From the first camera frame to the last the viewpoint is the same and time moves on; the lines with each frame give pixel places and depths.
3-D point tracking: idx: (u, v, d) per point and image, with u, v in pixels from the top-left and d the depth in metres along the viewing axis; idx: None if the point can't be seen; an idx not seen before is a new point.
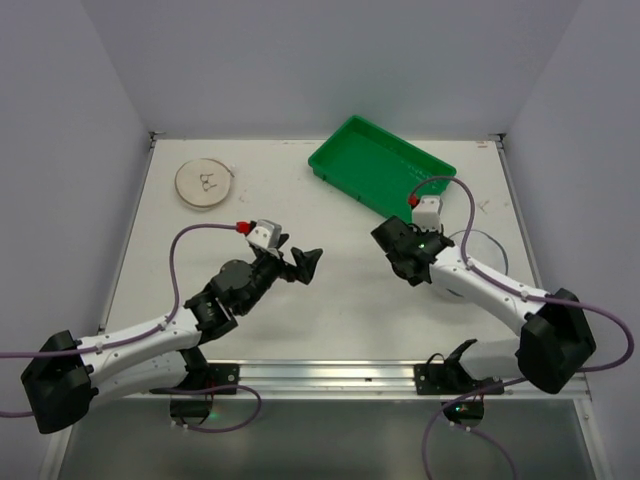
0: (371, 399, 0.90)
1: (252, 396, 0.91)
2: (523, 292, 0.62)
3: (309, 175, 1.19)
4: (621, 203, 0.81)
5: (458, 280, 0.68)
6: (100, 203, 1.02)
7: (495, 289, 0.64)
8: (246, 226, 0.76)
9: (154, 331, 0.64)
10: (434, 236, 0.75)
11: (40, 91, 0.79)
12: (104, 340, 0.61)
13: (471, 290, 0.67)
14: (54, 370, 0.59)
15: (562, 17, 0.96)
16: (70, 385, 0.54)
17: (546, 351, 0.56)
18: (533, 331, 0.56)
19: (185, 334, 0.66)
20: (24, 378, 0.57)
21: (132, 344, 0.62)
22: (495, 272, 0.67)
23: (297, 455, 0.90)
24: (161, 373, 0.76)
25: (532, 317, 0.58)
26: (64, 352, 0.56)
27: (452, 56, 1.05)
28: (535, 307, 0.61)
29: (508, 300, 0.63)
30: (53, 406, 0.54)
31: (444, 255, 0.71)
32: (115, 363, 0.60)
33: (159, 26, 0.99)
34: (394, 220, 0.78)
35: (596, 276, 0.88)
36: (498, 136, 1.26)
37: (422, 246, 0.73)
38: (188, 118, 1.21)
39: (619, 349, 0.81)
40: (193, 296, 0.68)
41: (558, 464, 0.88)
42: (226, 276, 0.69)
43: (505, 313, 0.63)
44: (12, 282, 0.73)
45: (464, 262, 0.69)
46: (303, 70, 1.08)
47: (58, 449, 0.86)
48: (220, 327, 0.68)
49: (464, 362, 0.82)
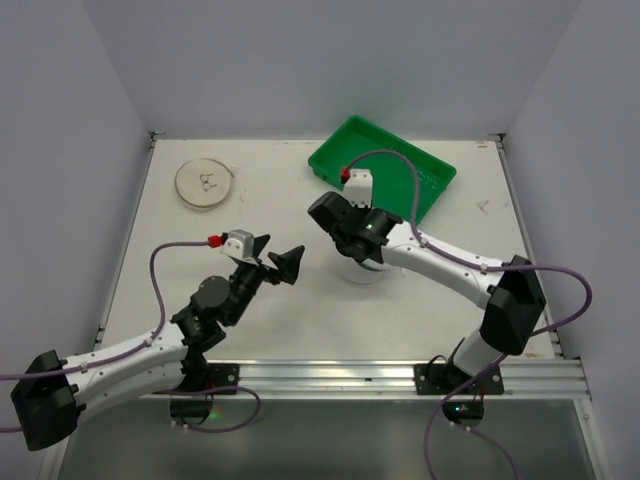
0: (371, 399, 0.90)
1: (251, 396, 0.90)
2: (481, 265, 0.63)
3: (309, 175, 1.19)
4: (621, 203, 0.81)
5: (416, 259, 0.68)
6: (100, 203, 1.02)
7: (452, 265, 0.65)
8: (217, 240, 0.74)
9: (140, 348, 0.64)
10: (380, 214, 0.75)
11: (40, 92, 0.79)
12: (88, 359, 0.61)
13: (429, 268, 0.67)
14: (39, 390, 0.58)
15: (562, 17, 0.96)
16: (58, 404, 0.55)
17: (510, 321, 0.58)
18: (498, 304, 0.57)
19: (171, 350, 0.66)
20: (13, 397, 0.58)
21: (117, 362, 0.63)
22: (451, 248, 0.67)
23: (297, 456, 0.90)
24: (156, 379, 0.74)
25: (494, 289, 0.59)
26: (50, 373, 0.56)
27: (452, 56, 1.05)
28: (496, 279, 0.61)
29: (468, 275, 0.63)
30: (43, 425, 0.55)
31: (394, 235, 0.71)
32: (100, 382, 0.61)
33: (159, 26, 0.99)
34: (335, 199, 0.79)
35: (596, 276, 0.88)
36: (498, 136, 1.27)
37: (370, 228, 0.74)
38: (187, 118, 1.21)
39: (619, 349, 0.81)
40: (179, 311, 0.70)
41: (558, 465, 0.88)
42: (206, 292, 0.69)
43: (465, 287, 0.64)
44: (12, 282, 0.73)
45: (418, 240, 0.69)
46: (303, 70, 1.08)
47: (58, 449, 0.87)
48: (207, 340, 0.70)
49: (460, 361, 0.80)
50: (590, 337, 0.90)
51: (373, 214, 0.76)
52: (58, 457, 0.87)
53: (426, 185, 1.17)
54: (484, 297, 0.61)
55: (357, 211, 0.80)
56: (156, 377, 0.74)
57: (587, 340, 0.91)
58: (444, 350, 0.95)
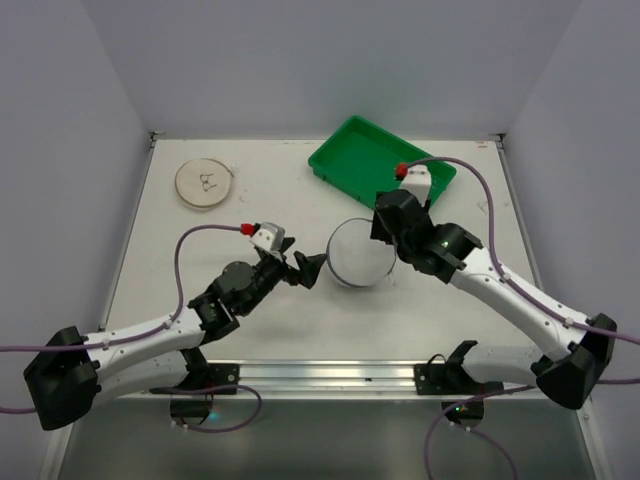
0: (370, 399, 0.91)
1: (253, 396, 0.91)
2: (566, 317, 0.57)
3: (309, 175, 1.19)
4: (621, 203, 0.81)
5: (492, 294, 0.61)
6: (100, 203, 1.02)
7: (534, 310, 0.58)
8: (250, 228, 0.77)
9: (159, 330, 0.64)
10: (454, 228, 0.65)
11: (40, 92, 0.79)
12: (110, 336, 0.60)
13: (503, 306, 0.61)
14: (57, 367, 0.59)
15: (562, 17, 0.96)
16: (74, 382, 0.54)
17: (585, 383, 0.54)
18: (578, 364, 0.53)
19: (189, 333, 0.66)
20: (28, 373, 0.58)
21: (138, 342, 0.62)
22: (532, 289, 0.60)
23: (297, 456, 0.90)
24: (163, 371, 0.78)
25: (577, 347, 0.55)
26: (71, 347, 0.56)
27: (452, 56, 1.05)
28: (579, 337, 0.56)
29: (549, 325, 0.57)
30: (59, 402, 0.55)
31: (472, 258, 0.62)
32: (121, 360, 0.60)
33: (159, 26, 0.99)
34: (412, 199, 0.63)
35: (597, 276, 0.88)
36: (498, 136, 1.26)
37: (446, 244, 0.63)
38: (187, 118, 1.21)
39: (619, 349, 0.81)
40: (196, 296, 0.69)
41: (559, 465, 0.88)
42: (228, 277, 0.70)
43: (540, 335, 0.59)
44: (12, 281, 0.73)
45: (498, 273, 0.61)
46: (303, 69, 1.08)
47: (59, 448, 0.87)
48: (222, 328, 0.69)
49: (468, 367, 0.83)
50: None
51: (444, 227, 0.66)
52: (58, 456, 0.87)
53: None
54: (561, 351, 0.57)
55: (428, 213, 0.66)
56: (162, 370, 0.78)
57: None
58: (444, 350, 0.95)
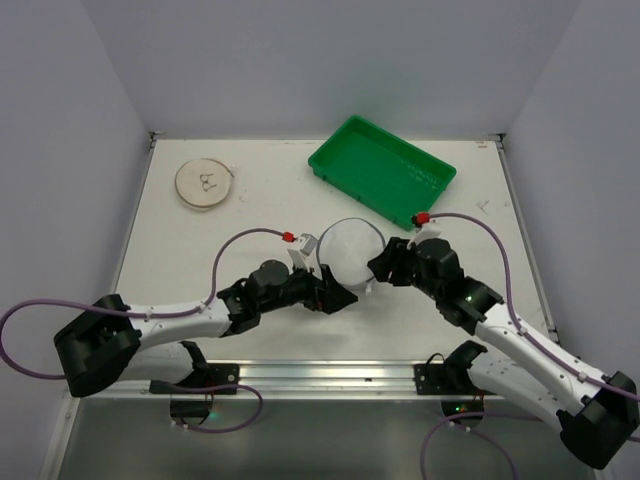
0: (371, 400, 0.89)
1: (254, 397, 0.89)
2: (580, 371, 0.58)
3: (309, 175, 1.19)
4: (620, 203, 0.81)
5: (511, 345, 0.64)
6: (100, 202, 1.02)
7: (549, 362, 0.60)
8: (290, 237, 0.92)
9: (192, 311, 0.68)
10: (480, 284, 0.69)
11: (39, 90, 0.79)
12: (152, 308, 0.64)
13: (521, 358, 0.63)
14: (94, 335, 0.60)
15: (563, 15, 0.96)
16: (119, 346, 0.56)
17: (600, 438, 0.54)
18: (589, 417, 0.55)
19: (218, 320, 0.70)
20: (61, 337, 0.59)
21: (174, 318, 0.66)
22: (549, 343, 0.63)
23: (298, 456, 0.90)
24: (173, 363, 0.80)
25: (590, 401, 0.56)
26: (117, 313, 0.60)
27: (453, 55, 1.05)
28: (593, 392, 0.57)
29: (563, 378, 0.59)
30: (98, 364, 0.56)
31: (493, 312, 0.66)
32: (159, 333, 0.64)
33: (158, 27, 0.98)
34: (450, 257, 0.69)
35: (598, 276, 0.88)
36: (498, 136, 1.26)
37: (469, 298, 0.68)
38: (187, 117, 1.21)
39: (620, 348, 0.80)
40: (224, 289, 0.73)
41: (558, 465, 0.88)
42: (264, 273, 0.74)
43: (556, 388, 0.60)
44: (12, 282, 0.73)
45: (516, 327, 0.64)
46: (303, 70, 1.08)
47: (59, 448, 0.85)
48: (246, 321, 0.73)
49: (474, 374, 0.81)
50: (590, 337, 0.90)
51: (473, 283, 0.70)
52: (58, 456, 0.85)
53: (427, 186, 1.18)
54: (575, 405, 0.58)
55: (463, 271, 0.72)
56: (173, 360, 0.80)
57: (588, 340, 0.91)
58: (444, 350, 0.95)
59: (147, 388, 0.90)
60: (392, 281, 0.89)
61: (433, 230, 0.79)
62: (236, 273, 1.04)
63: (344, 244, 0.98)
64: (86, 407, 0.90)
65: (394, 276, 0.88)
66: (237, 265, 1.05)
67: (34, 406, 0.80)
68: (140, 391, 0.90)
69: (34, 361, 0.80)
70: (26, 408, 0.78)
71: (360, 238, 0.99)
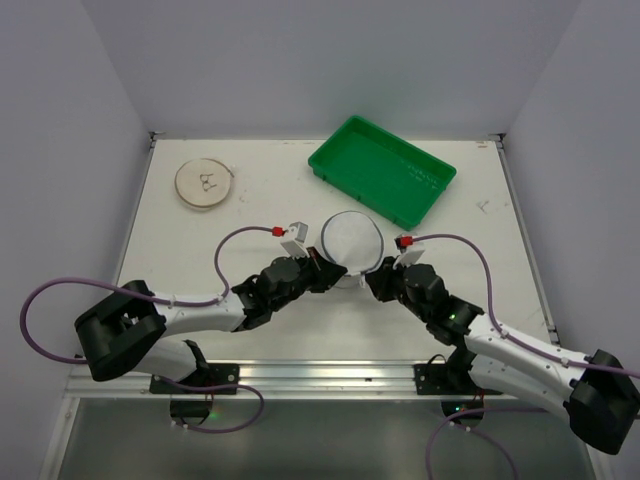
0: (371, 400, 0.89)
1: (254, 396, 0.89)
2: (562, 358, 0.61)
3: (309, 175, 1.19)
4: (620, 204, 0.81)
5: (498, 351, 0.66)
6: (101, 201, 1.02)
7: (534, 357, 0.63)
8: (280, 232, 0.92)
9: (211, 303, 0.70)
10: (463, 303, 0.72)
11: (41, 92, 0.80)
12: (174, 296, 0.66)
13: (512, 360, 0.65)
14: (116, 322, 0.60)
15: (563, 16, 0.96)
16: (146, 330, 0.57)
17: (601, 418, 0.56)
18: (581, 399, 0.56)
19: (234, 312, 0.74)
20: (83, 323, 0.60)
21: (194, 307, 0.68)
22: (530, 338, 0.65)
23: (298, 457, 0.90)
24: (179, 359, 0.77)
25: (578, 383, 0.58)
26: (143, 296, 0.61)
27: (453, 55, 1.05)
28: (579, 374, 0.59)
29: (549, 368, 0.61)
30: (123, 346, 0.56)
31: (477, 324, 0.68)
32: (181, 321, 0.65)
33: (159, 28, 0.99)
34: (435, 278, 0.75)
35: (598, 276, 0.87)
36: (498, 136, 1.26)
37: (453, 317, 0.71)
38: (188, 117, 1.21)
39: (620, 349, 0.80)
40: (238, 284, 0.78)
41: (558, 466, 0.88)
42: (277, 270, 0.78)
43: (548, 380, 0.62)
44: (13, 283, 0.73)
45: (498, 331, 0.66)
46: (304, 71, 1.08)
47: (59, 450, 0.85)
48: (258, 316, 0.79)
49: (476, 377, 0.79)
50: (590, 337, 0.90)
51: (457, 301, 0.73)
52: (58, 457, 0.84)
53: (426, 185, 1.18)
54: (566, 390, 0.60)
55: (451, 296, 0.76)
56: (180, 357, 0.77)
57: (589, 341, 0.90)
58: (444, 350, 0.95)
59: (147, 388, 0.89)
60: (381, 297, 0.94)
61: (417, 249, 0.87)
62: (236, 272, 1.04)
63: (352, 233, 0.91)
64: (87, 407, 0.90)
65: (383, 292, 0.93)
66: (236, 265, 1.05)
67: (34, 405, 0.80)
68: (140, 391, 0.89)
69: (34, 361, 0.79)
70: (26, 408, 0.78)
71: (369, 233, 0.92)
